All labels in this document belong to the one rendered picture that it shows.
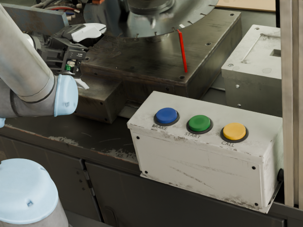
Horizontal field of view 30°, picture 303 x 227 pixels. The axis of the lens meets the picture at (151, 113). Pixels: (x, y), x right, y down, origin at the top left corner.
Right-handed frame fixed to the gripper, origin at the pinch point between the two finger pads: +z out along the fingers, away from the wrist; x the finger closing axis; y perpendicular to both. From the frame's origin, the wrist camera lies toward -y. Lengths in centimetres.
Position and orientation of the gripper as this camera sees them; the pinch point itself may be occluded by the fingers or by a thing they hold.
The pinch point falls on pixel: (95, 56)
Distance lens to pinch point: 133.0
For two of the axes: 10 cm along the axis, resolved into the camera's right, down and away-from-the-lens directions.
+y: 6.5, 3.9, -6.5
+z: 7.1, 0.1, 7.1
